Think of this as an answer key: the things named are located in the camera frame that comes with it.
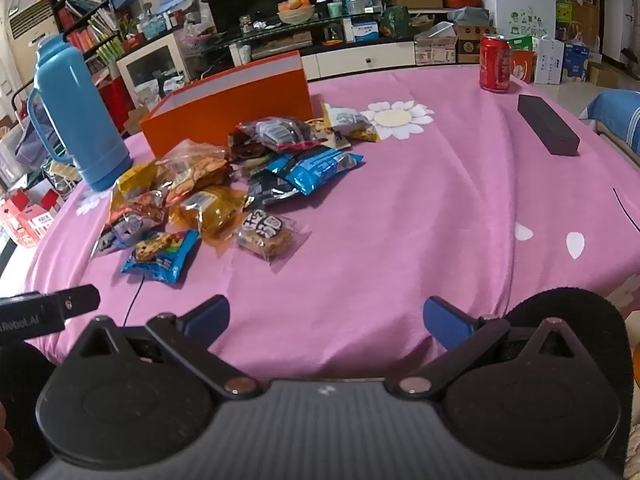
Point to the black bookshelf with books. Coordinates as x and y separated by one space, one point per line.
85 15

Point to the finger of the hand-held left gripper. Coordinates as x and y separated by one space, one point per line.
82 300

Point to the beige snack packet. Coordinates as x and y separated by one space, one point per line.
350 122

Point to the red-topped clear snack packet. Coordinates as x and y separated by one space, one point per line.
272 135

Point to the white TV stand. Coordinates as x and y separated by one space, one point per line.
350 57

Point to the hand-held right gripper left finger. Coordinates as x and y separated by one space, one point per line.
207 319

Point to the orange box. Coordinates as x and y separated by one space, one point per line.
225 105

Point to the large blue snack packet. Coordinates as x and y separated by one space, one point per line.
320 165

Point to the orange cracker packet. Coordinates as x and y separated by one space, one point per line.
192 170

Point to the dark snack packet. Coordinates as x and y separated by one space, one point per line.
267 187

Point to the white glass-door cabinet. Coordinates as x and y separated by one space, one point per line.
152 67

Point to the white freezer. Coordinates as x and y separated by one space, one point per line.
515 0

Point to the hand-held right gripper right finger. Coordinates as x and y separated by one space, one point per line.
445 327

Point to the bowl of oranges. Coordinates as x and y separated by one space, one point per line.
296 10

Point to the red cardboard box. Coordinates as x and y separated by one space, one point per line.
25 217

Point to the standing air conditioner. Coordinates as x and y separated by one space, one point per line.
30 45

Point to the small blue cookie packet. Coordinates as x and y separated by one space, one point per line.
160 255

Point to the white carton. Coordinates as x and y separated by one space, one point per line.
549 62

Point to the black rectangular case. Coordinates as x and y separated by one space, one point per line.
547 122

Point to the purple snack packet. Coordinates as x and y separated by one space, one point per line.
122 232

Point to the blue carton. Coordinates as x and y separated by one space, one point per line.
576 62

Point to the blue thermos flask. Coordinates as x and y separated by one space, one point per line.
82 115

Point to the blue striped cushion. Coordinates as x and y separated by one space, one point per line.
617 117

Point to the gold snack packet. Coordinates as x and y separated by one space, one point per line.
135 185

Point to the yellow clear snack packet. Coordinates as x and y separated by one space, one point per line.
210 210

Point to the red soda can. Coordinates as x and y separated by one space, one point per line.
495 65

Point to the pink floral tablecloth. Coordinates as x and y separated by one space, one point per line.
400 210

